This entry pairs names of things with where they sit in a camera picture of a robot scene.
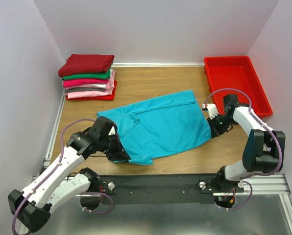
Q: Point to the dark red folded shirt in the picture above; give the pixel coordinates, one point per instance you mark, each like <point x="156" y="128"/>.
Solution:
<point x="86" y="63"/>

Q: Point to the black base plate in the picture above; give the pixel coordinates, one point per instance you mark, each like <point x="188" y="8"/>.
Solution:
<point x="158" y="189"/>

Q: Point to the grey folded shirt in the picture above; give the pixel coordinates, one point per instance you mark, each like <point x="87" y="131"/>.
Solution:
<point x="79" y="89"/>

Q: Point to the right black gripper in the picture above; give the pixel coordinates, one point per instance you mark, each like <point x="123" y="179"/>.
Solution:
<point x="214" y="127"/>

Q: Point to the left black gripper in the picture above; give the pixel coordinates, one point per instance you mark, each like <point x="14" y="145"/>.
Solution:
<point x="117" y="151"/>

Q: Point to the teal t shirt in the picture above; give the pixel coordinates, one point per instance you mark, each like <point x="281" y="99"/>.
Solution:
<point x="160" y="126"/>

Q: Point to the back aluminium rail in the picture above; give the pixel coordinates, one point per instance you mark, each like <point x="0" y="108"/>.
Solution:
<point x="151" y="65"/>

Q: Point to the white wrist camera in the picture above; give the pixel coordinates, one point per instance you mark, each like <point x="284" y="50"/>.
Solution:
<point x="113" y="130"/>
<point x="211" y="109"/>

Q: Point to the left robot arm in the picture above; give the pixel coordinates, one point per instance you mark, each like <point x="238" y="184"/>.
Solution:
<point x="34" y="205"/>

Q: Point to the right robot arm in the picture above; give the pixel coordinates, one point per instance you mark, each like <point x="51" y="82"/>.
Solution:
<point x="264" y="150"/>

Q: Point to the aluminium frame rail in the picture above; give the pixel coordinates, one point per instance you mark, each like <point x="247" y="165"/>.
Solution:
<point x="266" y="184"/>

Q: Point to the magenta folded shirt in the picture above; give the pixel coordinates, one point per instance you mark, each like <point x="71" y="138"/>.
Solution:
<point x="78" y="82"/>

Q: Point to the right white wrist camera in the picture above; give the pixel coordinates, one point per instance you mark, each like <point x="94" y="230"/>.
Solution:
<point x="211" y="109"/>

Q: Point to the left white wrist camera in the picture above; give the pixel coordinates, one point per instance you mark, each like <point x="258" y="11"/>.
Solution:
<point x="113" y="130"/>

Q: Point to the red plastic bin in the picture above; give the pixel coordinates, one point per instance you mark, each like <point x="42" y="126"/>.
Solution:
<point x="237" y="72"/>

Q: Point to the green folded shirt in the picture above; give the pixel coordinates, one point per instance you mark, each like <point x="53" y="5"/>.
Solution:
<point x="99" y="76"/>

